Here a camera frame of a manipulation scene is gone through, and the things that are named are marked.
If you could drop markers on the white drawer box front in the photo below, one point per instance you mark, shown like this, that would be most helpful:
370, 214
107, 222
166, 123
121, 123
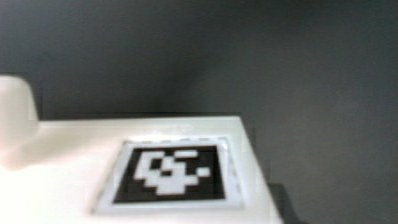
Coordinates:
130, 171

